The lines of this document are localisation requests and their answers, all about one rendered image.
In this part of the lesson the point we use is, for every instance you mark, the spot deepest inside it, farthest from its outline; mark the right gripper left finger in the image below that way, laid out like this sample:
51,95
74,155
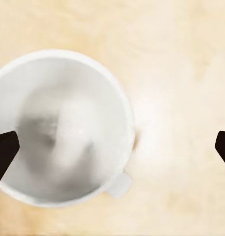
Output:
9,146

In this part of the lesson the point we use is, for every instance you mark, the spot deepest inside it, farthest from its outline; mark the countertop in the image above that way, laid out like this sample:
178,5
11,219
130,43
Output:
169,55

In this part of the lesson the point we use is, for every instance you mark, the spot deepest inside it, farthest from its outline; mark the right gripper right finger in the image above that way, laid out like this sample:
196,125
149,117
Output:
220,144

